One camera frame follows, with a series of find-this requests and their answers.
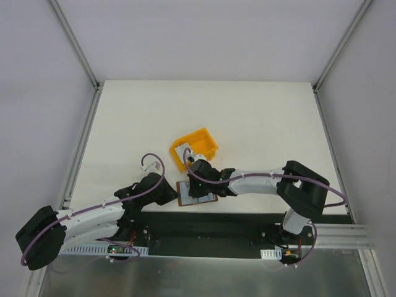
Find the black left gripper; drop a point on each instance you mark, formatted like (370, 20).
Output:
(167, 192)

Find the brown leather card holder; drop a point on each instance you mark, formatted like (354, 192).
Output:
(185, 199)

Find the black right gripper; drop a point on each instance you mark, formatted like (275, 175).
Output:
(194, 190)

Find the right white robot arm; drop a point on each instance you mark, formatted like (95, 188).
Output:
(301, 188)

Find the right white cable duct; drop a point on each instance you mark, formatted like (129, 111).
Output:
(271, 254)

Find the left white cable duct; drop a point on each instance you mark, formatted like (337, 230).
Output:
(105, 249)

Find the stack of credit cards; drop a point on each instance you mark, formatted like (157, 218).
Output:
(181, 148)

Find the white cable duct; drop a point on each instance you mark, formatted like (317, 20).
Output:
(105, 249)
(271, 254)

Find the yellow plastic bin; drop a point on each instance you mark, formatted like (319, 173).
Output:
(200, 141)

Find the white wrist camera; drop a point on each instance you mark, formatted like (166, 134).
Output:
(192, 157)
(154, 167)

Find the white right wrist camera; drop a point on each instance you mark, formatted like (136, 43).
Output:
(192, 157)

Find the left aluminium frame post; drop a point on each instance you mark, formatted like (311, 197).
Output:
(71, 38)

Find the aluminium frame post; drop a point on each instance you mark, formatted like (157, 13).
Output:
(341, 46)
(71, 38)

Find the aluminium front rail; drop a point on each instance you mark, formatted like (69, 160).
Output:
(327, 236)

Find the right aluminium frame post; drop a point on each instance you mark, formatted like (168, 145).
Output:
(341, 46)

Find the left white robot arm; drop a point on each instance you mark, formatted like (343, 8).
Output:
(50, 232)

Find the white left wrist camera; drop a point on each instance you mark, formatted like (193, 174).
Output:
(154, 167)

